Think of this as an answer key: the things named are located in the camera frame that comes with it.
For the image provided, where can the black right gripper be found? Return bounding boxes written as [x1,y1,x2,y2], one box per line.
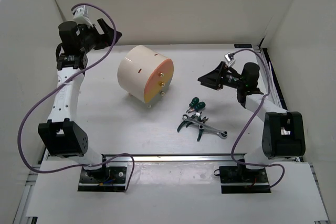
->
[198,61,245,90]

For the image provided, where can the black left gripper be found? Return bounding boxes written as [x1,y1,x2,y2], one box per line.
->
[78,18,122,54]

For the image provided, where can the green stubby screwdriver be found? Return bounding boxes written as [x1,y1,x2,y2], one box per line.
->
[186,97,200,113]
[188,101,206,113]

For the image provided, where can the pink top drawer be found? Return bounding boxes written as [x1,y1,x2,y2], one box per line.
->
[151,59,174,83]

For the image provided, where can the cream round drawer cabinet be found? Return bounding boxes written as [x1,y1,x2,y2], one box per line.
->
[117,45,173,107]

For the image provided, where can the silver ratchet wrench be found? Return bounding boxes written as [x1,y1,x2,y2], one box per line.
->
[182,114,227,139]

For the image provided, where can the yellow drawer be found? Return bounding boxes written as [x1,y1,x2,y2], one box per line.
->
[144,71,173,95]

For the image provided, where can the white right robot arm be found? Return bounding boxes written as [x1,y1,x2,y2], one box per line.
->
[198,62,306,182]

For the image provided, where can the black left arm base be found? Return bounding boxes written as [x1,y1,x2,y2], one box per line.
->
[78,162,128,193]

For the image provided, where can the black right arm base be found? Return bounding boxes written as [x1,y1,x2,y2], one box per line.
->
[213,165,271,194]

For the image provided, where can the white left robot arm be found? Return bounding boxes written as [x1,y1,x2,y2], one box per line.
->
[38,18,122,182]

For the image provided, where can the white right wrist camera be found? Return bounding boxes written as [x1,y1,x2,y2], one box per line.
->
[224,52,236,68]

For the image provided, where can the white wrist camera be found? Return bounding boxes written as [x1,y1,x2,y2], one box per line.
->
[224,52,236,68]
[72,5,93,28]

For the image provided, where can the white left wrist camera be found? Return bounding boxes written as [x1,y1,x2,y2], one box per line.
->
[72,5,93,28]

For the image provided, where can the green handled side cutters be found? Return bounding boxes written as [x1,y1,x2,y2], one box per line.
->
[197,115,208,142]

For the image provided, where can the green handled pliers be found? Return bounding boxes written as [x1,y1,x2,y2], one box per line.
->
[177,112,202,132]

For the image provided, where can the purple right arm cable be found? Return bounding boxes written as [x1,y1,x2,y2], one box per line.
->
[231,48,286,189]

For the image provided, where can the aluminium frame rail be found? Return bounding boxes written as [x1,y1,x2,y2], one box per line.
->
[43,154,303,163]

